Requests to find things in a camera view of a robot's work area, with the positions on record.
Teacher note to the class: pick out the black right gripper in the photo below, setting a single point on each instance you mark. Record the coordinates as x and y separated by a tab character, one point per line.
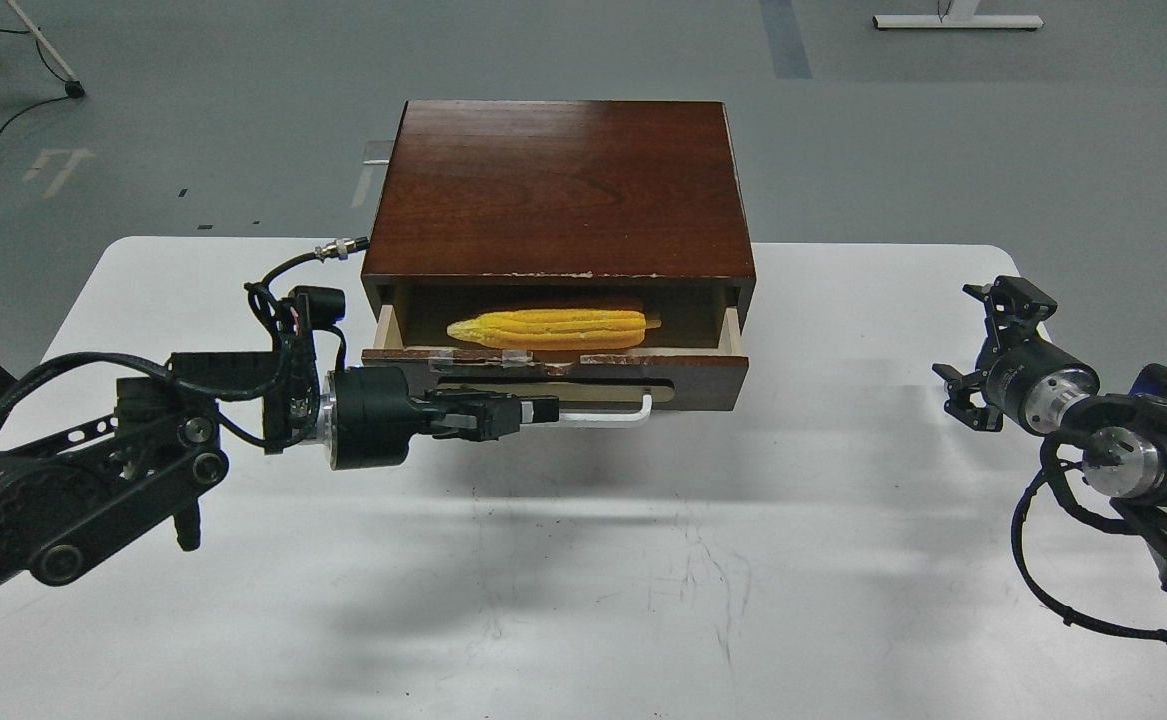
1030	380

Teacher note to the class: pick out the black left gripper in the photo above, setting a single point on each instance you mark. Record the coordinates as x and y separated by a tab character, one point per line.
371	418

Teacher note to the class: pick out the yellow toy corn cob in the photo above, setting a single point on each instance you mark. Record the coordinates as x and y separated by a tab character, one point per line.
557	328

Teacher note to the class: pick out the wooden drawer with white handle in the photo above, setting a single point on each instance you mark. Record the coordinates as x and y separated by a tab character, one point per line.
677	379

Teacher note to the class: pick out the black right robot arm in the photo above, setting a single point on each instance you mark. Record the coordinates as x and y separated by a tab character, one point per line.
1103	457

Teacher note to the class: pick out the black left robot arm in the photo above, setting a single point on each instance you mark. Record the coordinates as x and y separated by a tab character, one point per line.
73	499

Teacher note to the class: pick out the dark wooden drawer cabinet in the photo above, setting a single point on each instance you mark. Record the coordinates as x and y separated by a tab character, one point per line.
498	202

